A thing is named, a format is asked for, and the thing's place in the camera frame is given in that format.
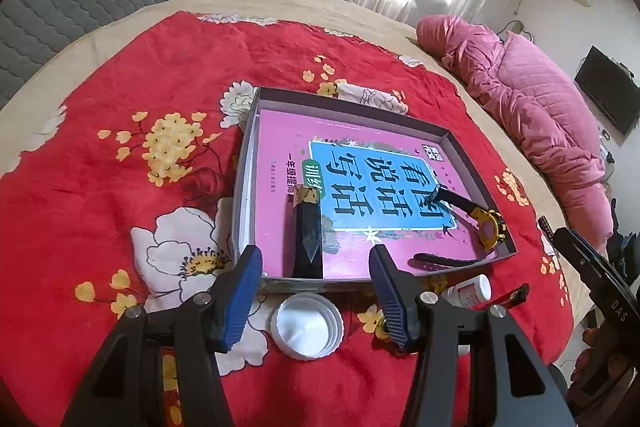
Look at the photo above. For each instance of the white plastic jar lid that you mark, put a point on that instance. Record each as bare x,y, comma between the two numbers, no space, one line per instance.
307,327

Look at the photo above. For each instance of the grey cardboard box tray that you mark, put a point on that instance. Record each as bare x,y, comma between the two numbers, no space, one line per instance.
306,104

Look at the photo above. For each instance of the red floral blanket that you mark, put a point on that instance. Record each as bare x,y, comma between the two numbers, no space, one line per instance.
129,202

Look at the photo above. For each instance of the black rectangular lipstick case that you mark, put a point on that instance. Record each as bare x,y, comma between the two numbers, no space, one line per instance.
308,262

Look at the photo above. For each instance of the pink quilted duvet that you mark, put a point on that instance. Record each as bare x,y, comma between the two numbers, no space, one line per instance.
537,105

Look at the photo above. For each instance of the small white pill bottle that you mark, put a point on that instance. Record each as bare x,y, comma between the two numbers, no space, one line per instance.
470,293

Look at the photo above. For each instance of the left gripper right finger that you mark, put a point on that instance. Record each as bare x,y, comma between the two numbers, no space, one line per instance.
510,384

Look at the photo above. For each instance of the red lighter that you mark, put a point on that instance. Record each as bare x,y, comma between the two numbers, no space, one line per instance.
511,299

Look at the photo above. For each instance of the pink and blue book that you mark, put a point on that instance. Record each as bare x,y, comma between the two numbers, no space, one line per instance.
373,185

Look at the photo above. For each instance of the black wall television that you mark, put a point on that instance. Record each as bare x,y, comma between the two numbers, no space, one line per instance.
611,89

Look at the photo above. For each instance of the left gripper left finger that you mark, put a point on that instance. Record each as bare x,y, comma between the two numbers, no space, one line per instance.
124,383

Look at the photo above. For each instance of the beige bed sheet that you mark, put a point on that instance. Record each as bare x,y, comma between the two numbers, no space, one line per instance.
31,116

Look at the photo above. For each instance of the black and yellow watch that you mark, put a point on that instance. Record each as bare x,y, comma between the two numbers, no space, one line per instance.
490,227

